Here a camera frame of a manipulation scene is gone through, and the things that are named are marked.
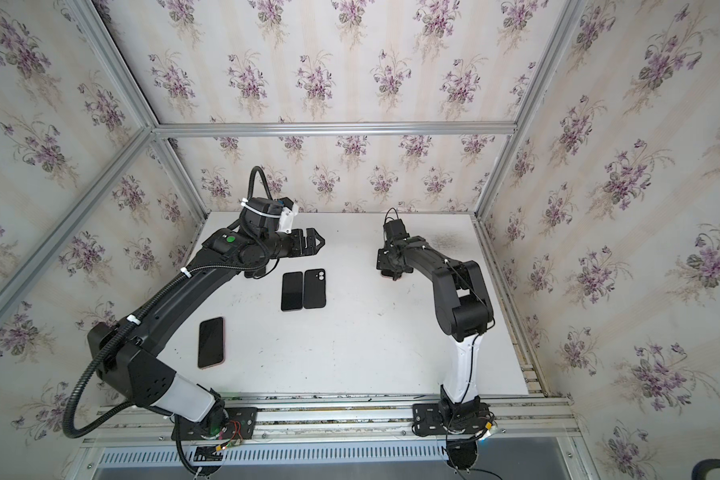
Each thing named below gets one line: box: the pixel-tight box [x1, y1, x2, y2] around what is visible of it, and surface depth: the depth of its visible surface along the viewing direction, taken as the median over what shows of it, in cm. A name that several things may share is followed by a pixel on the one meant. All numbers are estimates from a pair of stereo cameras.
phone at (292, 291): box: [281, 271, 303, 311], surface depth 98 cm
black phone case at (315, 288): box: [304, 268, 326, 309], surface depth 101 cm
